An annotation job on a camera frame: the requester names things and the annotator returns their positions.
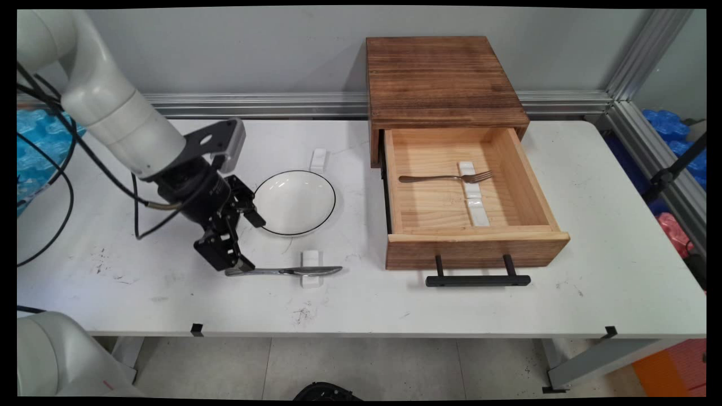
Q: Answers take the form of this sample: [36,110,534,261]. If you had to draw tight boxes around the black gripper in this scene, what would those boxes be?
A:
[151,158,266,272]

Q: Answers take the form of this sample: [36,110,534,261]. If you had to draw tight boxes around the silver table knife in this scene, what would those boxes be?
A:
[224,266,343,278]

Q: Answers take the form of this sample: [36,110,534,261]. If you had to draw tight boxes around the white bowl with black rim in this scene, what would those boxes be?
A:
[252,170,337,237]

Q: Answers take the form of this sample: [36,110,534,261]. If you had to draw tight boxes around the grey table leg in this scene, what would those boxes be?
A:
[541,338,686,394]
[110,337,145,385]

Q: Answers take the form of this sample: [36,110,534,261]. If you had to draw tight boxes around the black object on floor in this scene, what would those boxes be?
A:
[293,382,363,401]

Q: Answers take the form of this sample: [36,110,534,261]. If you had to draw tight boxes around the silver fork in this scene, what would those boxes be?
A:
[398,170,494,184]

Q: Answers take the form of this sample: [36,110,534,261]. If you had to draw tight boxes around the blue bubble wrap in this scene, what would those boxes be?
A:
[17,108,86,216]

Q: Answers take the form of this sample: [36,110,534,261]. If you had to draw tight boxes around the light wooden drawer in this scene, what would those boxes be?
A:
[381,127,570,270]

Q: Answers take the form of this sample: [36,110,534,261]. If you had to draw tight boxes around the dark wooden cabinet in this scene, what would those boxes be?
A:
[366,36,531,169]

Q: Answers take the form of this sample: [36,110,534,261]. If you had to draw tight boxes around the black stand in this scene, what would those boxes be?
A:
[643,133,707,205]

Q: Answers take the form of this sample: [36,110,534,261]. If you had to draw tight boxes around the red plastic bag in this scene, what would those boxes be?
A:
[656,212,695,259]

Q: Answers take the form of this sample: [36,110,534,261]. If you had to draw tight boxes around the blue plastic bags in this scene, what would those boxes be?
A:
[642,109,707,191]

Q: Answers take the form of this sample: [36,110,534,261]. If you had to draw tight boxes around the orange box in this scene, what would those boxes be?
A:
[632,338,707,397]

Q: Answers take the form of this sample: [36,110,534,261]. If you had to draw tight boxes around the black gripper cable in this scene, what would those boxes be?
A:
[17,59,182,212]

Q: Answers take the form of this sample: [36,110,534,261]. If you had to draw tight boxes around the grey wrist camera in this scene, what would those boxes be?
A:
[217,117,246,174]

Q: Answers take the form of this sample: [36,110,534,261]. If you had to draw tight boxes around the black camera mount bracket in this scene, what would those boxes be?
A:
[180,120,237,170]

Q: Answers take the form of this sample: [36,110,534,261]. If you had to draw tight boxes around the black camera cable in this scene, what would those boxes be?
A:
[17,73,209,267]

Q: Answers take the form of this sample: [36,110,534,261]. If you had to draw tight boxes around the horizontal aluminium frame rail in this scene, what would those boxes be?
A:
[17,90,613,120]

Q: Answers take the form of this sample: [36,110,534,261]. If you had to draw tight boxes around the black drawer handle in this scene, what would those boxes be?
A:
[425,254,531,288]

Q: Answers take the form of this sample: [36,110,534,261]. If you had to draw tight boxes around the sloping aluminium frame rail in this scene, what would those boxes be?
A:
[598,100,707,260]

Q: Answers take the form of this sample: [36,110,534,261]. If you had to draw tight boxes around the upright aluminium frame post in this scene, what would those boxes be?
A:
[606,8,695,103]

